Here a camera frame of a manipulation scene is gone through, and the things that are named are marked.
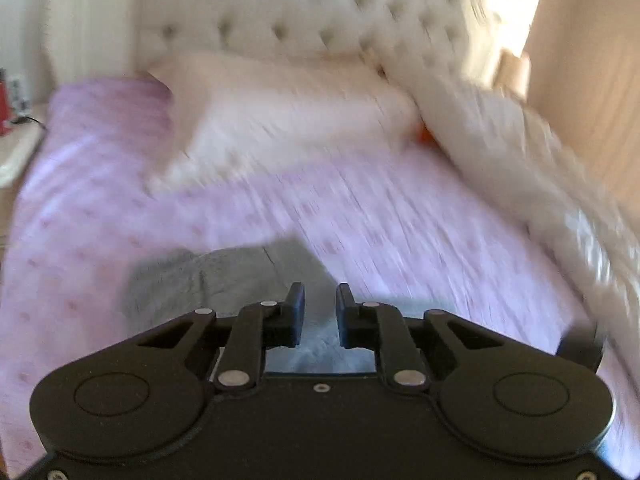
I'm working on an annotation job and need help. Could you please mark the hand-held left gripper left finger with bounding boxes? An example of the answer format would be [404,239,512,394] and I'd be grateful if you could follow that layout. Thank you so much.
[136,282,305,394]

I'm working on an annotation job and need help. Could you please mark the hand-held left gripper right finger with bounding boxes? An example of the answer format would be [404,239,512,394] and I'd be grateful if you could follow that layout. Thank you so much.
[335,283,502,394]

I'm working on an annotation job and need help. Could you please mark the grey pants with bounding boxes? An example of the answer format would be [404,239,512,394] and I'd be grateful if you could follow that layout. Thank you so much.
[122,237,381,374]

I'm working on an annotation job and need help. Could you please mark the pink dotted bed sheet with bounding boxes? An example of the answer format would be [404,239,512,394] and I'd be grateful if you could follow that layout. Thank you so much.
[0,77,640,478]

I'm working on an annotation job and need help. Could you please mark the white duvet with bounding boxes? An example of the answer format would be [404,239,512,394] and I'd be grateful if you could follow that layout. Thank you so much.
[380,60,640,376]

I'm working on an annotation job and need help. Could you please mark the white pillow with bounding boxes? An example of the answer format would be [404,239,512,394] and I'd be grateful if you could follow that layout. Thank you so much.
[147,51,426,197]

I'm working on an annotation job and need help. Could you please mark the cream tufted headboard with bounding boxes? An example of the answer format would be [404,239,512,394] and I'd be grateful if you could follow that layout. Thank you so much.
[134,0,506,92]

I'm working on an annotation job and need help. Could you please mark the cream nightstand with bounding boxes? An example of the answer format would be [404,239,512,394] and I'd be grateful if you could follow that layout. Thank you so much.
[0,102,49,189]

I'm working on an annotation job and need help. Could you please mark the red bottle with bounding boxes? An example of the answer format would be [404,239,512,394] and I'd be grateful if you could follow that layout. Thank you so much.
[0,67,14,136]

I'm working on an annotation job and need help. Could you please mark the black cable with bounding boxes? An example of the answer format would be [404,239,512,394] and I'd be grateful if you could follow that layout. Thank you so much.
[10,114,47,132]

